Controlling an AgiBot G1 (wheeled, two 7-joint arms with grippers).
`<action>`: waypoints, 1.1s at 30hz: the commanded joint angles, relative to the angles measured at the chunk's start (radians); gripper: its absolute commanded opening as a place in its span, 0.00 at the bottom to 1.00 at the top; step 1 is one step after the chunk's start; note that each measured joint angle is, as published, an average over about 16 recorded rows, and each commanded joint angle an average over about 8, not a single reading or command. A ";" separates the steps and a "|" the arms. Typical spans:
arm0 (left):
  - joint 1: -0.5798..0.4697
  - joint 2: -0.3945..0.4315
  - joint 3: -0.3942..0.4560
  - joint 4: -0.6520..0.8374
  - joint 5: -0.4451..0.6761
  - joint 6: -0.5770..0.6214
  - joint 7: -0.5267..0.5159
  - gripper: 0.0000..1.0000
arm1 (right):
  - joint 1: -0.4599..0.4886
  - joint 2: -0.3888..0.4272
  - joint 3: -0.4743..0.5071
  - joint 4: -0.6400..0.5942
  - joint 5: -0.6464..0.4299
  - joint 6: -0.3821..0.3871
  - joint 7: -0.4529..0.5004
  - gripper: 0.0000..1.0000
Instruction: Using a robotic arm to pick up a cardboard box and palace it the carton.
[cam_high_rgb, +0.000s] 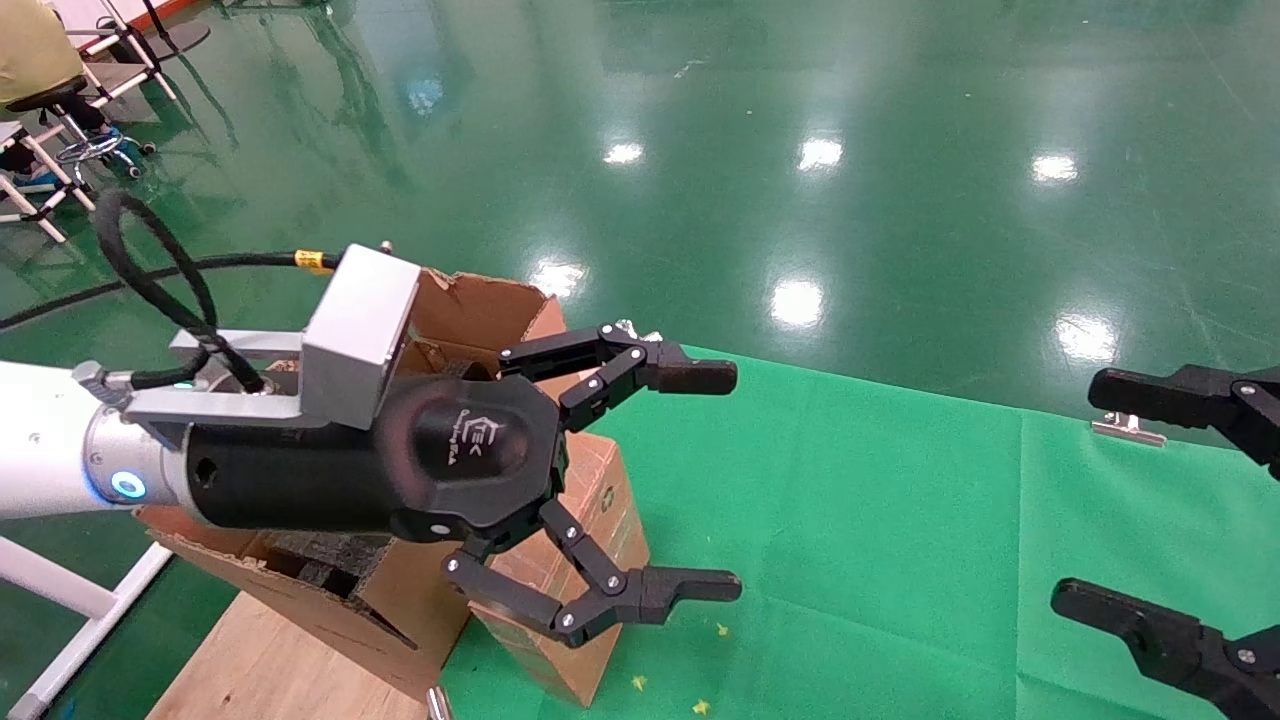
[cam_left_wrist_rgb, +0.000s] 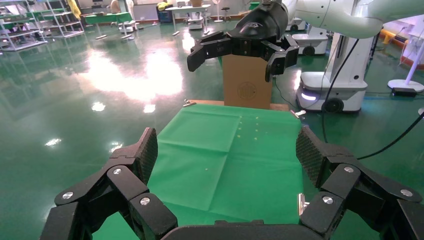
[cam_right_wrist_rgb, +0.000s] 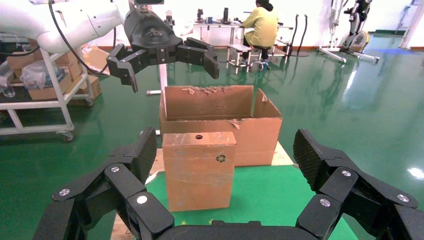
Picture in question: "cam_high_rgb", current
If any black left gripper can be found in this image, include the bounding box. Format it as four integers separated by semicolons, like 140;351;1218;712
185;322;743;649

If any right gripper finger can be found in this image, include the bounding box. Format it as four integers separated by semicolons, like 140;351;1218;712
1050;577;1280;720
1088;365;1280;481

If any small brown cardboard box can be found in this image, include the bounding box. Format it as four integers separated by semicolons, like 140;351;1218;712
468;430;651;708

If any large open cardboard carton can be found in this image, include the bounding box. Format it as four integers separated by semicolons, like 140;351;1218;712
135;268;567;701

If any green table cloth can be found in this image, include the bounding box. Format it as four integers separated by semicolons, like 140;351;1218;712
440;345;1280;720

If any black foam block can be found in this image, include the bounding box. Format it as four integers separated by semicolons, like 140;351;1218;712
265;532;393;603

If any black pole stand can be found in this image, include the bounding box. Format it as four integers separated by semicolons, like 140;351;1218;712
140;0;212;57

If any black seat swivel stool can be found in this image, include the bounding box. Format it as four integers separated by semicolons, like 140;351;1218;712
5;75;157;183

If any person in yellow-green jacket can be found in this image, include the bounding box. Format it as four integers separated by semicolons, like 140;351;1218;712
0;0;87;103

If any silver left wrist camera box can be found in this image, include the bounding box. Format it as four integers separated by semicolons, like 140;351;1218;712
125;243;421;431

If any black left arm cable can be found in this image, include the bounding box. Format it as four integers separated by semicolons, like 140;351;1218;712
0;190;346;396

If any white table support frame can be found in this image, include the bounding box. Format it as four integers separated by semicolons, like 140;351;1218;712
0;538;177;720

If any white frame side table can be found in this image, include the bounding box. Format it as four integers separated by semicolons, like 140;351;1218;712
0;118;98;245

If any white frame desk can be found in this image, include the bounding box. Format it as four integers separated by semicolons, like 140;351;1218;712
45;0;181;103

